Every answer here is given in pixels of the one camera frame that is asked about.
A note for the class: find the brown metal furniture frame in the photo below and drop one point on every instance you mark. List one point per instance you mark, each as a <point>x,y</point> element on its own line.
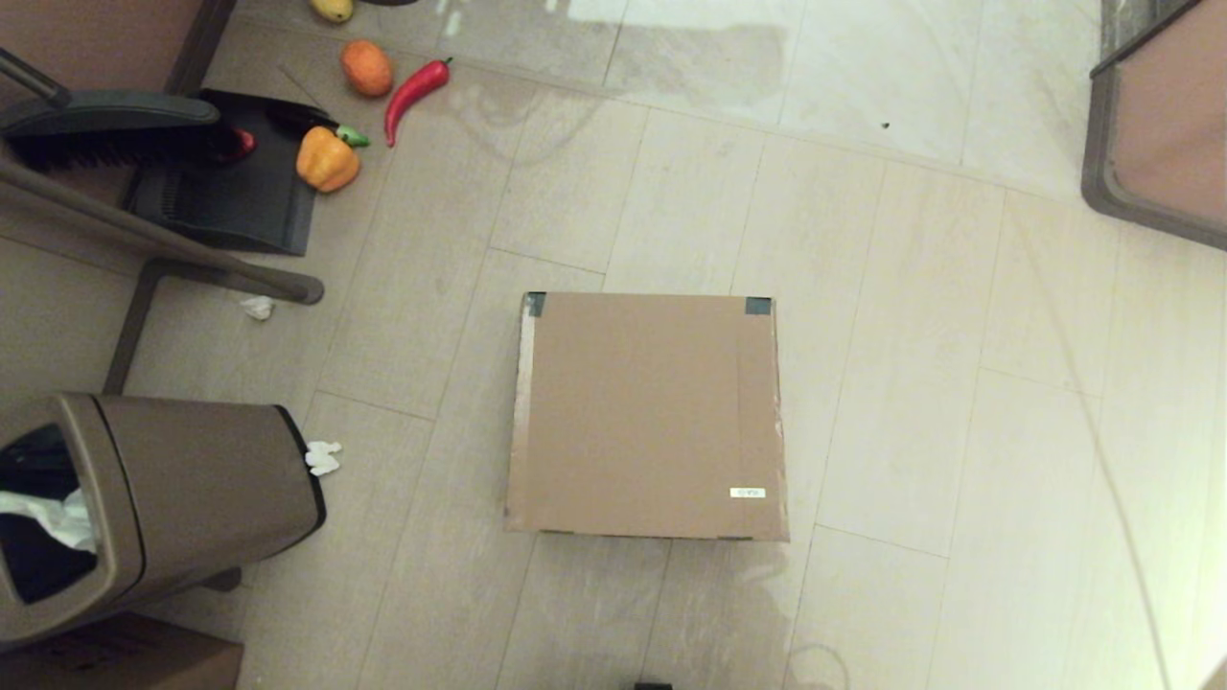
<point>192,254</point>

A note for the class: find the white paper waste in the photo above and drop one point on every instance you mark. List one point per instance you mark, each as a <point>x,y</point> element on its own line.
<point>48,517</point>

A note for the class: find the small red toy fruit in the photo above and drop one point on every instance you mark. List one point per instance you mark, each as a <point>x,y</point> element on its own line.
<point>242,144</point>

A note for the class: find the crumpled white tissue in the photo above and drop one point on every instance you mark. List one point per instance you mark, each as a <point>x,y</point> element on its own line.
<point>323,458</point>
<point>257,307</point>

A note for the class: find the orange toy bell pepper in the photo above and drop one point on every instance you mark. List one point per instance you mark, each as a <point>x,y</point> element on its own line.
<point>326,161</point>

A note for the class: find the black plastic dustpan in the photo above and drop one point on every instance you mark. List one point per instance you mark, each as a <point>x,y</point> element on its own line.
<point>230,201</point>

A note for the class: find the brown table with grey rim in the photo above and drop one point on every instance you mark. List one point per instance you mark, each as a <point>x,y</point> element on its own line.
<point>1169,125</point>

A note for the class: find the red toy chili pepper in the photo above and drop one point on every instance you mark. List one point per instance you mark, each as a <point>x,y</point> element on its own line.
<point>412,94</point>

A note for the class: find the orange toy fruit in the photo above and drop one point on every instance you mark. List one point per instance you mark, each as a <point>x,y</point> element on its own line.
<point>367,68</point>

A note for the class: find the dark toy eggplant green stem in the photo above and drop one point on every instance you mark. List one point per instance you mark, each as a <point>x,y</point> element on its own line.
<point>297,117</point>

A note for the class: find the brown trash bin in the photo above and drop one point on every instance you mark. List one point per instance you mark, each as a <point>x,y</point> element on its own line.
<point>192,479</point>

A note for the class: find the brown cardboard shoe box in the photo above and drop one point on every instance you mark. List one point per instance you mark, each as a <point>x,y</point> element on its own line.
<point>642,412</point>

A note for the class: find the brown furniture panel dark edge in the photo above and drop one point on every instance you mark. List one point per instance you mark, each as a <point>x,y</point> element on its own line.
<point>96,43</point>

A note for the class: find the black broom with grey head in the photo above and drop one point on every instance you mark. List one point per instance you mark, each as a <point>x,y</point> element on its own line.
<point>115,110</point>

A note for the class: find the yellow toy fruit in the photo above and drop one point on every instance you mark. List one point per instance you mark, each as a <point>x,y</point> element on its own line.
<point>332,9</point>

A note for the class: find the black bin liner bag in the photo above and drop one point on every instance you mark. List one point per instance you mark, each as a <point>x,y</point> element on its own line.
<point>38,575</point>

